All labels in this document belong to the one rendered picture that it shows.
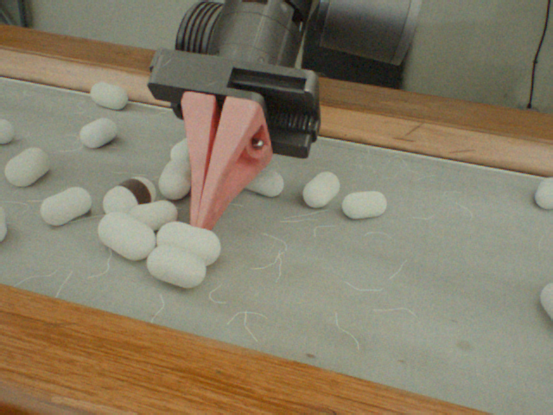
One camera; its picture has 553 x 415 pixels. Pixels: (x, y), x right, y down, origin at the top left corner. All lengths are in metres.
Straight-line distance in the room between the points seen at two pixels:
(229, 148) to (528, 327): 0.19
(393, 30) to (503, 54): 2.09
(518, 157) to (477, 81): 1.96
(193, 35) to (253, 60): 0.44
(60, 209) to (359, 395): 0.21
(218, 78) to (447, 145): 0.25
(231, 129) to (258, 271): 0.08
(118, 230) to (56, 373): 0.11
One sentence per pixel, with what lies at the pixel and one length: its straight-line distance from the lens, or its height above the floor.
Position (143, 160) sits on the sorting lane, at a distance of 0.43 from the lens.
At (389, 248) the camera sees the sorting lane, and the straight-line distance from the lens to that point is 0.35.
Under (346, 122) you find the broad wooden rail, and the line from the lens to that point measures 0.50.
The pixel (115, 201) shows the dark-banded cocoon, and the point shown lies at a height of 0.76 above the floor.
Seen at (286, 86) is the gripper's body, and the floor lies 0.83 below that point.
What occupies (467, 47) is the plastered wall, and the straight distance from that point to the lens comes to 2.43.
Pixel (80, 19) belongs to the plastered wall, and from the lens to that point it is 2.87.
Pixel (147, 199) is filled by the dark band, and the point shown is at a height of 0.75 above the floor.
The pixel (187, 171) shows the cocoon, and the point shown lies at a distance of 0.37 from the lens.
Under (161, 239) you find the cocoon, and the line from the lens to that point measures 0.30.
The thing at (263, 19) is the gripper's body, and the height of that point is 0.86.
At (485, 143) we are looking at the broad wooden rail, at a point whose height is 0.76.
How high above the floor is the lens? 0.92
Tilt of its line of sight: 29 degrees down
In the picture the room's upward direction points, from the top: 6 degrees clockwise
